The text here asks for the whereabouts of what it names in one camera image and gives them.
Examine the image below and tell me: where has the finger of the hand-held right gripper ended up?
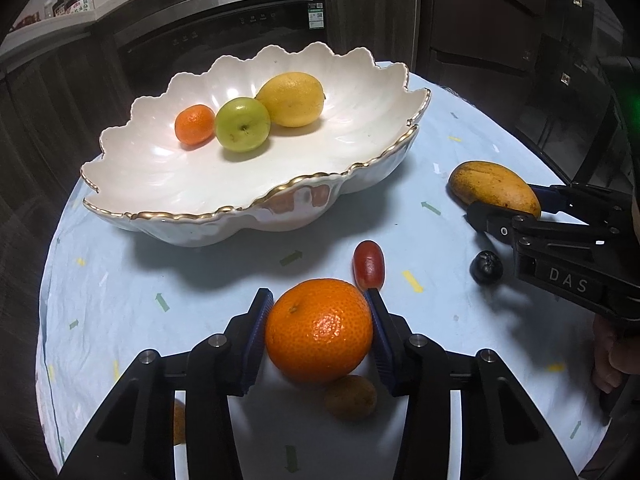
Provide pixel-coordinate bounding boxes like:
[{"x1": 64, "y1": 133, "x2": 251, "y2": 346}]
[
  {"x1": 464, "y1": 201, "x2": 538, "y2": 253},
  {"x1": 529, "y1": 183, "x2": 628, "y2": 226}
]

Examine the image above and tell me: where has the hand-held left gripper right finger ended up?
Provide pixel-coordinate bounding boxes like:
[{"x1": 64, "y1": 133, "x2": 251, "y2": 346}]
[{"x1": 364, "y1": 287, "x2": 573, "y2": 480}]

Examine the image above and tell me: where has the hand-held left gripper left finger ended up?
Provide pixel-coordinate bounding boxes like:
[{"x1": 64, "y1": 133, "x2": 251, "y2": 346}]
[{"x1": 57, "y1": 287, "x2": 275, "y2": 480}]

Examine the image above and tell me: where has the yellow mango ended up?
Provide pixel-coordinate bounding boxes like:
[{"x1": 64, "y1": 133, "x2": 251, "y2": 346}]
[{"x1": 447, "y1": 160, "x2": 542, "y2": 219}]

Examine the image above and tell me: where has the dark blueberry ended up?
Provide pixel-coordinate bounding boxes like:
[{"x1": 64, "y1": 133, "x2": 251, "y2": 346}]
[{"x1": 470, "y1": 251, "x2": 504, "y2": 287}]

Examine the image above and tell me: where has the brown longan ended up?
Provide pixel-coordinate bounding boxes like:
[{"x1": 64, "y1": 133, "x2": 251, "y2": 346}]
[
  {"x1": 324, "y1": 375, "x2": 378, "y2": 422},
  {"x1": 172, "y1": 399, "x2": 187, "y2": 446}
]

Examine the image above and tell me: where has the orange mandarin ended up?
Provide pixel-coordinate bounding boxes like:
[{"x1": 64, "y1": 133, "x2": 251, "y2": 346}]
[
  {"x1": 175, "y1": 104, "x2": 217, "y2": 146},
  {"x1": 265, "y1": 278, "x2": 375, "y2": 386}
]

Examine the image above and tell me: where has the red grape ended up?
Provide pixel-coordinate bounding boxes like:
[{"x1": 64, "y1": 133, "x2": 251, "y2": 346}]
[{"x1": 353, "y1": 240, "x2": 386, "y2": 291}]

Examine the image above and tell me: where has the white scalloped ceramic bowl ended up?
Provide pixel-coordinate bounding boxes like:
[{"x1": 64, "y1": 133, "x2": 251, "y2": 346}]
[{"x1": 81, "y1": 41, "x2": 432, "y2": 248}]

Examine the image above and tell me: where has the green apple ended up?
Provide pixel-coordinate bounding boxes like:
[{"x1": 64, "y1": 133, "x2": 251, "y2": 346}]
[{"x1": 215, "y1": 97, "x2": 272, "y2": 152}]

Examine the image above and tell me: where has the yellow lemon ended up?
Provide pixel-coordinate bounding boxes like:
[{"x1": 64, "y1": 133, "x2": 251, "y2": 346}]
[{"x1": 255, "y1": 72, "x2": 326, "y2": 128}]

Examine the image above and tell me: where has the person's right hand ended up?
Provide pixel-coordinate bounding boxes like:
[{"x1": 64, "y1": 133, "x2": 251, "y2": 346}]
[{"x1": 592, "y1": 317, "x2": 630, "y2": 395}]

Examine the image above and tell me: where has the light blue patterned tablecloth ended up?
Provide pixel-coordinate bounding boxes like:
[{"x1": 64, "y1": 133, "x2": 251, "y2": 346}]
[{"x1": 35, "y1": 60, "x2": 616, "y2": 480}]

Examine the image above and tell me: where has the dark refrigerator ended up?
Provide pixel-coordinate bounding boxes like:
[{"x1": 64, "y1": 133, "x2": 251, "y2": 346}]
[{"x1": 430, "y1": 0, "x2": 626, "y2": 183}]

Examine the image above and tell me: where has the black built-in oven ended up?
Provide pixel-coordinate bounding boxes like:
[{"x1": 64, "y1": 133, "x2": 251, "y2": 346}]
[{"x1": 112, "y1": 0, "x2": 326, "y2": 83}]

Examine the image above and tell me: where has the white kitchen countertop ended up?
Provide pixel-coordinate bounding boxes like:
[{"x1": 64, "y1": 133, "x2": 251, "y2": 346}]
[{"x1": 0, "y1": 0, "x2": 431, "y2": 63}]

